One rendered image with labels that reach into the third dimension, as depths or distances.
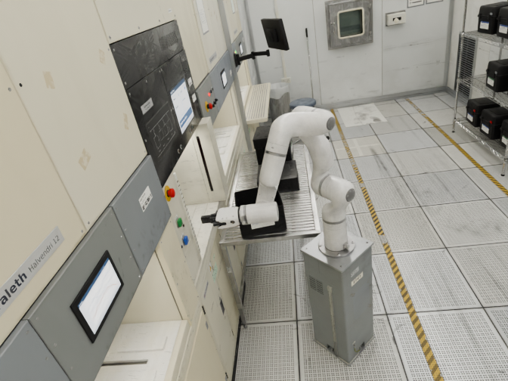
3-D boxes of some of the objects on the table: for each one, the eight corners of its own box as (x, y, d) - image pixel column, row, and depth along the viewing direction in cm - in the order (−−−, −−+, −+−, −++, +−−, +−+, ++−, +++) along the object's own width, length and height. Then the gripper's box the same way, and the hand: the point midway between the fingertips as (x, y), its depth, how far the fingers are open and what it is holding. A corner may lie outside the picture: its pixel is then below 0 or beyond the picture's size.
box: (292, 165, 286) (289, 135, 273) (258, 168, 291) (252, 140, 279) (294, 150, 310) (290, 122, 298) (261, 153, 316) (256, 126, 303)
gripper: (242, 198, 159) (202, 203, 162) (239, 218, 146) (196, 222, 149) (246, 212, 163) (206, 217, 165) (243, 232, 150) (200, 236, 152)
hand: (205, 219), depth 157 cm, fingers closed
